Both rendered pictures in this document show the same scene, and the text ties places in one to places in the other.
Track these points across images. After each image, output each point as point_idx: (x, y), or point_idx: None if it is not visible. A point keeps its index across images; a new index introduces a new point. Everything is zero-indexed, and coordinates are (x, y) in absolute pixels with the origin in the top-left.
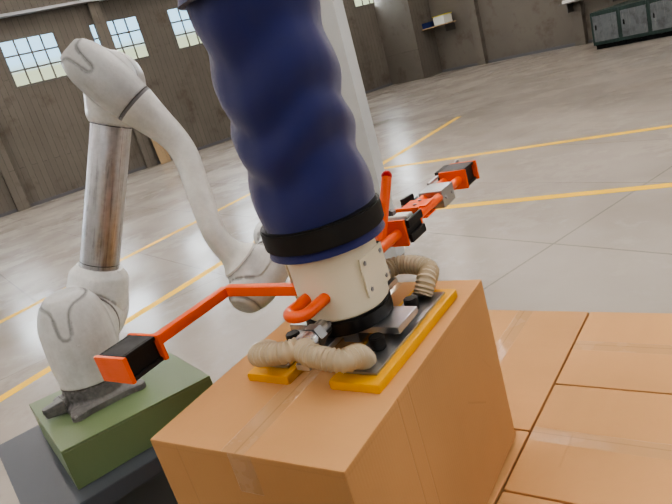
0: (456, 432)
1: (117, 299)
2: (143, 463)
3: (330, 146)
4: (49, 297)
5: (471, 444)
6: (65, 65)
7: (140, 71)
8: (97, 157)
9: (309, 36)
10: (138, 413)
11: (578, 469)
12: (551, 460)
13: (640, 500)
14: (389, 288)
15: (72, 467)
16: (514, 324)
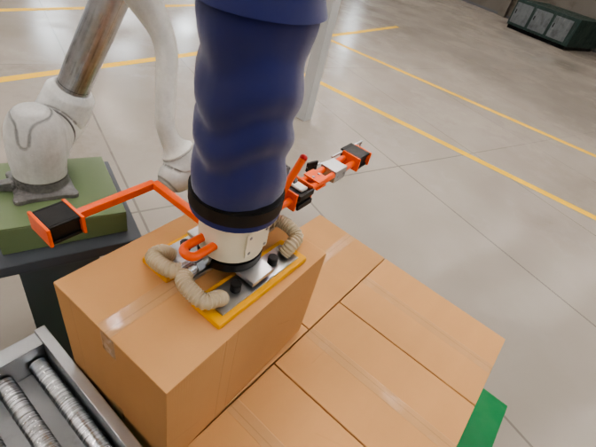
0: (260, 342)
1: (78, 121)
2: (56, 254)
3: (262, 164)
4: (19, 106)
5: (267, 345)
6: None
7: None
8: (95, 7)
9: (286, 82)
10: None
11: (320, 370)
12: (309, 356)
13: (341, 408)
14: None
15: (1, 241)
16: (340, 243)
